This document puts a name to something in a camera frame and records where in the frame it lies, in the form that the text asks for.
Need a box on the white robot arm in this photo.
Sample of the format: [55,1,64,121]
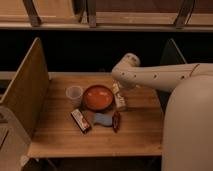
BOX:
[112,53,213,171]

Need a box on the red round bowl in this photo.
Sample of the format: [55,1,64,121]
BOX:
[83,85,114,111]

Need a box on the clear plastic cup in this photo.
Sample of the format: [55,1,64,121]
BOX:
[66,86,83,108]

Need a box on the red white snack packet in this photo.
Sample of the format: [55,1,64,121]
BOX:
[71,109,91,133]

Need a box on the right dark side panel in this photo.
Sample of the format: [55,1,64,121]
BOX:
[157,39,187,111]

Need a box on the left wooden side panel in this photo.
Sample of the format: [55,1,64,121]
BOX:
[0,38,49,141]

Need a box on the wooden back shelf rail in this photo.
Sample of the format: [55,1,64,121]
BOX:
[0,0,213,32]

